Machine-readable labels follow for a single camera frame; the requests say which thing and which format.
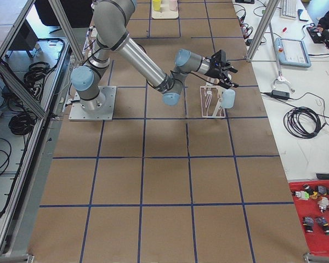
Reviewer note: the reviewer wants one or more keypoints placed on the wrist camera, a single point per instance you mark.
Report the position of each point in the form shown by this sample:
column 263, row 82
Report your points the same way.
column 219, row 58

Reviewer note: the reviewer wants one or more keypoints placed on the white keyboard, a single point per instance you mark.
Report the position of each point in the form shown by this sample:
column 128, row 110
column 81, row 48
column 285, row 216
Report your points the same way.
column 288, row 9

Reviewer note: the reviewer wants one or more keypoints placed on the yellow cup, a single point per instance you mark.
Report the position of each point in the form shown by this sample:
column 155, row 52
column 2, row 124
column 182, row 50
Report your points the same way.
column 156, row 5

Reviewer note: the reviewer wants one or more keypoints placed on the blue teach pendant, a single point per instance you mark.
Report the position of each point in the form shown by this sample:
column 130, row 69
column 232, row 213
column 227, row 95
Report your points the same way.
column 292, row 52

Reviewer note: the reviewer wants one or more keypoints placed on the cream rabbit tray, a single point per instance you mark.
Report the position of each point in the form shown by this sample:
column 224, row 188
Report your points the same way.
column 165, row 12

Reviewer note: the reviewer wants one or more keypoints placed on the red parts bin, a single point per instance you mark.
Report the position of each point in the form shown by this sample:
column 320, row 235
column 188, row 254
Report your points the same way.
column 311, row 199

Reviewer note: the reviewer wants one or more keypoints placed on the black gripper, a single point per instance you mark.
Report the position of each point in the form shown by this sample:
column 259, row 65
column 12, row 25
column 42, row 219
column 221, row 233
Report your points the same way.
column 214, row 72

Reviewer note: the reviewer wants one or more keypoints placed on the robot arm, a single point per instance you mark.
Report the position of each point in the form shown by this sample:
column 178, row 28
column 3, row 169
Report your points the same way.
column 110, row 19

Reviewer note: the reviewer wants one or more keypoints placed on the white wire cup rack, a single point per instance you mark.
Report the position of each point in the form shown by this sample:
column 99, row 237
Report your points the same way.
column 211, row 96

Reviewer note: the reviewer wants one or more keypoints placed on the black power adapter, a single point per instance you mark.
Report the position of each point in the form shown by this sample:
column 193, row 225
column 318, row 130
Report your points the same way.
column 277, row 94

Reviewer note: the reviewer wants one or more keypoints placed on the pink cup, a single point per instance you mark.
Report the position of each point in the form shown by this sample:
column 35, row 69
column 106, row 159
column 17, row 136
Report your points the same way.
column 173, row 5

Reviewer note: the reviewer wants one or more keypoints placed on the light blue cup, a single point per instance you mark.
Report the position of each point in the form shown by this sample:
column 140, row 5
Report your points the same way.
column 228, row 98

